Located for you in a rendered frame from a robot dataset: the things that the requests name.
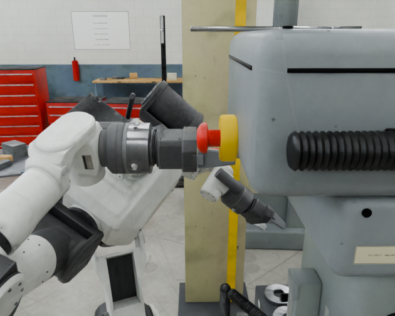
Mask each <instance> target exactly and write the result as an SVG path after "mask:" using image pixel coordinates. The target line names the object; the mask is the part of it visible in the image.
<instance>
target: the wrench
mask: <svg viewBox="0 0 395 316"><path fill-rule="evenodd" d="M268 29H283V28H282V26H191V27H190V31H207V32H245V31H259V30H268ZM293 29H362V26H294V27H293Z"/></svg>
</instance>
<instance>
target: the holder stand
mask: <svg viewBox="0 0 395 316"><path fill-rule="evenodd" d="M288 291H289V287H288V284H283V285H281V284H272V285H257V286H256V287H255V306H256V307H258V308H259V309H260V310H261V311H262V312H264V313H265V314H266V315H268V316H287V303H288V302H281V301H280V293H288Z"/></svg>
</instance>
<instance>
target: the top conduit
mask: <svg viewBox="0 0 395 316"><path fill-rule="evenodd" d="M287 162H288V166H289V168H291V169H292V170H293V171H296V170H297V169H299V170H300V171H303V170H304V169H306V170H307V171H310V170H312V169H313V170H314V171H317V170H321V171H324V170H328V171H331V170H335V171H338V170H342V171H345V170H348V171H352V170H355V171H359V170H362V171H366V170H369V171H373V170H376V171H380V170H383V171H386V170H390V171H393V170H395V128H386V129H385V130H383V131H382V132H381V131H378V130H377V131H375V132H374V131H371V130H370V131H368V132H367V131H364V130H363V131H362V132H360V131H355V132H353V131H348V132H346V131H341V132H339V131H335V132H332V131H328V132H324V131H321V132H319V133H318V132H317V131H314V132H313V133H311V131H307V132H306V133H305V132H303V131H300V132H299V133H298V132H296V131H293V132H292V133H291V134H290V135H289V136H288V140H287Z"/></svg>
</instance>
